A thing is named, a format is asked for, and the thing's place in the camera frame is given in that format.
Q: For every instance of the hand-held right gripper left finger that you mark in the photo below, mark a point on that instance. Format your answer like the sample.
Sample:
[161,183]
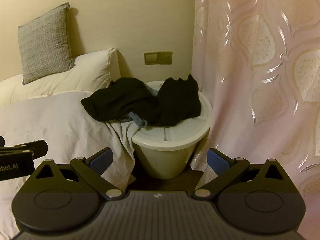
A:
[101,161]

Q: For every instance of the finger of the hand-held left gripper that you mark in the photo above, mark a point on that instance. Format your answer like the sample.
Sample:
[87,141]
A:
[35,147]

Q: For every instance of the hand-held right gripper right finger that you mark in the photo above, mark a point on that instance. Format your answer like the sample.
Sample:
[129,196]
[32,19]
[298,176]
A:
[218,161]

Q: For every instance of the white plastic lidded bin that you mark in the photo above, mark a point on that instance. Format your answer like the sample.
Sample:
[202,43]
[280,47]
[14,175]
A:
[162,160]

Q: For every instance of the black garment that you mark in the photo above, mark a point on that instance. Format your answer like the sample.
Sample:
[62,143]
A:
[112,97]
[177,100]

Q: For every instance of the white bed with sheet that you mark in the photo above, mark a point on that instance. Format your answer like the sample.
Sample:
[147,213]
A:
[50,130]

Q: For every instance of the white pillow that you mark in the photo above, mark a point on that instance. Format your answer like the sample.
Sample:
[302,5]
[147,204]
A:
[75,77]

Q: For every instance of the pink patterned curtain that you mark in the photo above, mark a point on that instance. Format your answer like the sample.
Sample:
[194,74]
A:
[250,80]

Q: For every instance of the grey textured pillow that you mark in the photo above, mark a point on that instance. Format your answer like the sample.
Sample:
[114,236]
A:
[45,42]

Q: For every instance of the brass wall switch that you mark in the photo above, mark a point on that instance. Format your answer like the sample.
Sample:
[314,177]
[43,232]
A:
[151,58]

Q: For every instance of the brass wall socket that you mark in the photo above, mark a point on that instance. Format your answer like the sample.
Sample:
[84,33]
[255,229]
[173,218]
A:
[165,57]

